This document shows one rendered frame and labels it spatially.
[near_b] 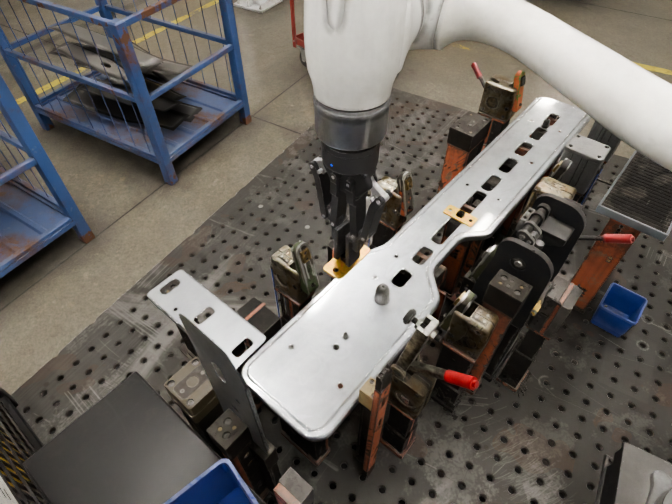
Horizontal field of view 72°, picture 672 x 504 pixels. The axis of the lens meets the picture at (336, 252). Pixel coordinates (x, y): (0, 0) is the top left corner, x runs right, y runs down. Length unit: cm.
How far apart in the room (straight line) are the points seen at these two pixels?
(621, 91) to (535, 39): 11
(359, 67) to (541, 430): 103
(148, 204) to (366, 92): 246
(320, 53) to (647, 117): 31
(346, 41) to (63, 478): 79
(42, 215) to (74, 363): 148
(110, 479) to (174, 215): 203
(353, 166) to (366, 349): 47
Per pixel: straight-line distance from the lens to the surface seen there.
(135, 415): 93
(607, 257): 137
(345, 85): 50
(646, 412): 144
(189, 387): 89
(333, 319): 99
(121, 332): 145
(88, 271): 266
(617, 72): 54
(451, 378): 80
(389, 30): 49
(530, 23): 60
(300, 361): 94
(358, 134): 54
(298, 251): 96
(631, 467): 124
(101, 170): 327
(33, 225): 278
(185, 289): 108
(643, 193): 121
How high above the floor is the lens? 183
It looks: 49 degrees down
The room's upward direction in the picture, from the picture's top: straight up
